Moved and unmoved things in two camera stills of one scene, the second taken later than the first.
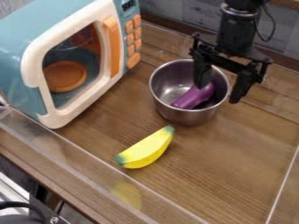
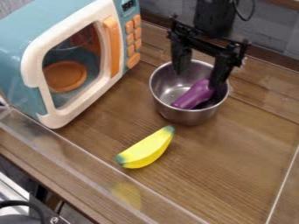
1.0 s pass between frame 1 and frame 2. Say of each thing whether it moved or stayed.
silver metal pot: stayed
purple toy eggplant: stayed
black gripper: moved
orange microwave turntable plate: stayed
